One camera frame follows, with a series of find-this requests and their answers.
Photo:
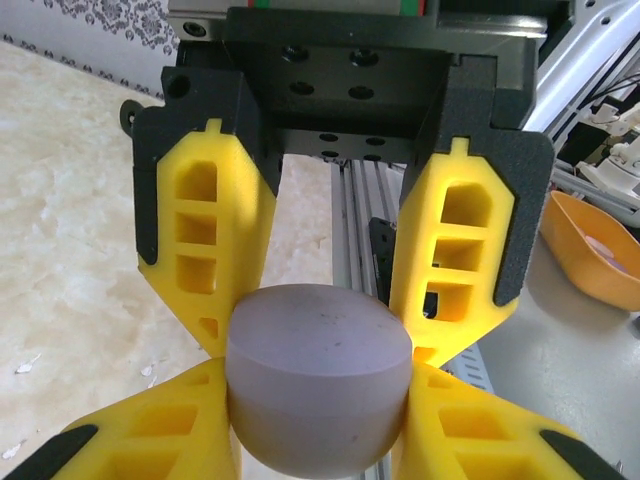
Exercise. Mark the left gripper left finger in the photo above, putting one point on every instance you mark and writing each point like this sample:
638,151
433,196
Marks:
150,440

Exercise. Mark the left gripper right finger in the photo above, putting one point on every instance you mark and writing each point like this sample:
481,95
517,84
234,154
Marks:
490,445

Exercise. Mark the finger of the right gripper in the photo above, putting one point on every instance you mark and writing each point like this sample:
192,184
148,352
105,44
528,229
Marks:
235,200
500,210

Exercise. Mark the purple earbud case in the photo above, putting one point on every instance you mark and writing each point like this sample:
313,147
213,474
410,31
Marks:
320,380

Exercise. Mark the orange plastic bowl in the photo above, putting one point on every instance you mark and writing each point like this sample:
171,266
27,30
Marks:
590,250

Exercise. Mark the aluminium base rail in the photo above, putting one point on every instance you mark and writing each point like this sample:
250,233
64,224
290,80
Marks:
352,225

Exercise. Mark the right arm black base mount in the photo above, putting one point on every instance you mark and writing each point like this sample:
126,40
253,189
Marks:
381,240

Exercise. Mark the white metal frame strut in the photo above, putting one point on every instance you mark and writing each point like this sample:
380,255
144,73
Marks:
575,55

